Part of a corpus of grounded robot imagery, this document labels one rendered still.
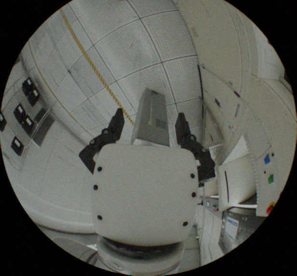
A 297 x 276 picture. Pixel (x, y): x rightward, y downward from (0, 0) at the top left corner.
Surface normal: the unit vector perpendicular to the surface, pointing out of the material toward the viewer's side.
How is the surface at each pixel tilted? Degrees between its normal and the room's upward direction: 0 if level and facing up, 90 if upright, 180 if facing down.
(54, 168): 90
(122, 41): 0
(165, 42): 0
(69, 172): 90
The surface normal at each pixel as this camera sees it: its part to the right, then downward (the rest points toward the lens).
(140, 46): -0.06, 0.75
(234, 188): -0.38, -0.63
